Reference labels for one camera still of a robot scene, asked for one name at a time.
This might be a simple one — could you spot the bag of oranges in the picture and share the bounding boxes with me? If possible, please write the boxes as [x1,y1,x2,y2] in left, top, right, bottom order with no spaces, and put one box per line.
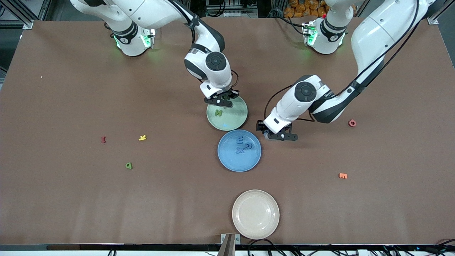
[283,0,329,18]

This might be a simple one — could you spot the light green plate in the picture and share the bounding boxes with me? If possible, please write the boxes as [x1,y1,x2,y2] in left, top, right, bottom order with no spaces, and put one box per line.
[207,93,248,131]

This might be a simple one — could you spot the black cable loop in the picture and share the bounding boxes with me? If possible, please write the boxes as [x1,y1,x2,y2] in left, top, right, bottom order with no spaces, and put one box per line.
[248,239,285,256]

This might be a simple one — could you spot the grey metal bracket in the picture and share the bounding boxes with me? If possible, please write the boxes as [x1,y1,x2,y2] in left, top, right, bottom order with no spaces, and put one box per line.
[220,234,241,256]

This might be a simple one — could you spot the beige plate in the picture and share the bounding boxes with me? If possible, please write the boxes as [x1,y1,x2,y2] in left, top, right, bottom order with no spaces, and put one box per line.
[232,190,280,240]

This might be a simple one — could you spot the aluminium frame profile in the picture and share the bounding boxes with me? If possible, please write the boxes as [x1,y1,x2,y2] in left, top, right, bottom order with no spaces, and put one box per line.
[428,0,455,25]
[0,0,50,30]

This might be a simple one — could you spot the white power strip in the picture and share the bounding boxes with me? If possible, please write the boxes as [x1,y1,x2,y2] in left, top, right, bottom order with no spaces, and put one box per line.
[222,10,258,18]

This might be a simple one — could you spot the blue plate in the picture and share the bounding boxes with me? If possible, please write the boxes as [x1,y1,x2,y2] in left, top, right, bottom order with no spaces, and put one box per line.
[218,129,262,172]

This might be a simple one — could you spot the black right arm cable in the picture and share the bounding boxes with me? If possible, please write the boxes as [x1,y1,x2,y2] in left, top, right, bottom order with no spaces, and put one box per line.
[172,0,239,90]

